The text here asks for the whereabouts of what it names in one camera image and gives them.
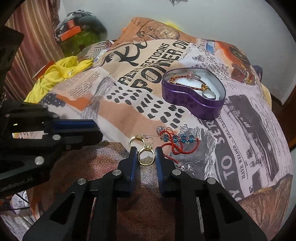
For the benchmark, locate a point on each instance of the striped brown curtain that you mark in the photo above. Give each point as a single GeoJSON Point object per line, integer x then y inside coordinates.
{"type": "Point", "coordinates": [37, 21]}

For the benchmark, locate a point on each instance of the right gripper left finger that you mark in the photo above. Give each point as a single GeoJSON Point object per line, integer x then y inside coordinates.
{"type": "Point", "coordinates": [88, 209]}

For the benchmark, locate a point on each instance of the silver round pendant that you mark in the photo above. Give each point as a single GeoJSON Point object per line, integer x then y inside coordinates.
{"type": "Point", "coordinates": [208, 94]}

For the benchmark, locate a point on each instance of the red box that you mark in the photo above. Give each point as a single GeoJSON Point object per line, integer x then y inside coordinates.
{"type": "Point", "coordinates": [43, 70]}

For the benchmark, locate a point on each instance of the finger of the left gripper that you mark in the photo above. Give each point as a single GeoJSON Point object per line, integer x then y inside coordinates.
{"type": "Point", "coordinates": [57, 143]}
{"type": "Point", "coordinates": [50, 126]}

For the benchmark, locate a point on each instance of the yellow garment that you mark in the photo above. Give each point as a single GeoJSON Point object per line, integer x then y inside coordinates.
{"type": "Point", "coordinates": [55, 74]}

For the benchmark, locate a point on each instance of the gold hook earring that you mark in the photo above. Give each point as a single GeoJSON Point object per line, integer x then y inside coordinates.
{"type": "Point", "coordinates": [146, 140]}

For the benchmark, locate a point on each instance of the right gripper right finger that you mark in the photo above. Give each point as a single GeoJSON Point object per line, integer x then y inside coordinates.
{"type": "Point", "coordinates": [204, 210]}

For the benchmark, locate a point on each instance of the dark blue pillow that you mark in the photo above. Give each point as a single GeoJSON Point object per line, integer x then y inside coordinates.
{"type": "Point", "coordinates": [259, 70]}

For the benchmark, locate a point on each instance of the green patterned storage bin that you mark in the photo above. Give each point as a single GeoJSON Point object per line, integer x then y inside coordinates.
{"type": "Point", "coordinates": [75, 44]}

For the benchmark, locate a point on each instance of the purple heart-shaped tin box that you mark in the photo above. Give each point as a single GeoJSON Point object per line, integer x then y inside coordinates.
{"type": "Point", "coordinates": [184, 87]}

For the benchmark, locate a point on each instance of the orange box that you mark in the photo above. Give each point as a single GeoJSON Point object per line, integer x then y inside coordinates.
{"type": "Point", "coordinates": [69, 33]}

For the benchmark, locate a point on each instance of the newspaper print patchwork blanket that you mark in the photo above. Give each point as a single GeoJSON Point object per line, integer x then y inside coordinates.
{"type": "Point", "coordinates": [244, 148]}

